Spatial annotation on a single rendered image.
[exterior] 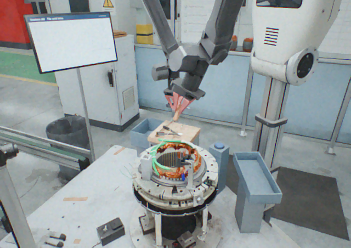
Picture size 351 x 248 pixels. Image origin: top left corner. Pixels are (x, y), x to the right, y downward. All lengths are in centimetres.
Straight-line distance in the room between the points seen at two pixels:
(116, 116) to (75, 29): 175
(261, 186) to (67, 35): 139
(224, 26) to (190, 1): 245
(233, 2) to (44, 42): 130
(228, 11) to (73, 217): 105
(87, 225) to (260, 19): 110
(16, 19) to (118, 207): 365
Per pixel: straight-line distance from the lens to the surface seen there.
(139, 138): 123
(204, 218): 103
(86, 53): 178
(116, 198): 130
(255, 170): 108
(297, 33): 97
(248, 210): 108
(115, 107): 324
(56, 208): 134
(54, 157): 181
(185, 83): 75
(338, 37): 295
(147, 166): 84
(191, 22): 309
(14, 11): 446
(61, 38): 174
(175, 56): 69
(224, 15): 62
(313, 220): 246
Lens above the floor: 167
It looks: 26 degrees down
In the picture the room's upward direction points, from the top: straight up
